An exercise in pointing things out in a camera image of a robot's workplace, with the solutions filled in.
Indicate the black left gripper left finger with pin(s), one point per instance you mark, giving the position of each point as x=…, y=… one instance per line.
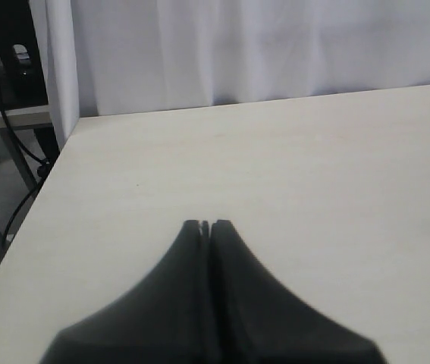
x=160, y=320

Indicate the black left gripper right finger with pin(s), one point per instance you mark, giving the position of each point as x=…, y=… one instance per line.
x=261, y=321

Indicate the white backdrop curtain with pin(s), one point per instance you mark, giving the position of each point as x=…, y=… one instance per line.
x=121, y=57

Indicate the black monitor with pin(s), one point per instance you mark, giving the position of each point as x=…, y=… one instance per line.
x=22, y=82

